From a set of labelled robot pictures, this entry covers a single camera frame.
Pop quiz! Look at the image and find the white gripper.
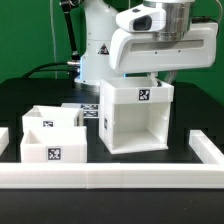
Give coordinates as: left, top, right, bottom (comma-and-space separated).
109, 23, 218, 87

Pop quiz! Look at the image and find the white drawer cabinet frame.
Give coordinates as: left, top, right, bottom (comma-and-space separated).
99, 77, 174, 154

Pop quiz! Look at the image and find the white front drawer box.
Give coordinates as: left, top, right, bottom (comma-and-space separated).
20, 126, 87, 163

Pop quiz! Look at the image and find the white drawer box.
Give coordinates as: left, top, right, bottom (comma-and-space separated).
20, 126, 87, 163
22, 105, 84, 129

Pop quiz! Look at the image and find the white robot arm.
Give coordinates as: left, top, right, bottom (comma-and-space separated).
75, 0, 218, 91

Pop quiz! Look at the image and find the white rear drawer box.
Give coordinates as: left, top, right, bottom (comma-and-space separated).
22, 105, 84, 129

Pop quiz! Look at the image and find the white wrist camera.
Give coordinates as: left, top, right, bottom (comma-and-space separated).
116, 5, 166, 33

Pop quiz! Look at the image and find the white right barrier rail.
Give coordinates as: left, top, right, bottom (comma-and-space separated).
189, 130, 224, 165

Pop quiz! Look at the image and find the white barrier rail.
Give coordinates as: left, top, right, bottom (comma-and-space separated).
0, 163, 224, 189
189, 130, 224, 165
0, 127, 9, 156

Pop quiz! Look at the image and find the white marker base plate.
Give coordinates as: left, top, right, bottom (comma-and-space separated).
62, 103, 99, 119

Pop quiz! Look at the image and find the black cable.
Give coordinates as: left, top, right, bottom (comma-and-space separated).
22, 61, 81, 80

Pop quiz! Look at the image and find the white front barrier rail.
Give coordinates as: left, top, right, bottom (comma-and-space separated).
0, 163, 224, 189

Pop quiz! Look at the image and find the black camera stand pole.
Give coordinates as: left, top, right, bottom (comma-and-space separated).
60, 0, 80, 60

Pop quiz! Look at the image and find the white left barrier rail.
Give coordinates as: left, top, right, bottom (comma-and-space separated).
0, 127, 9, 156

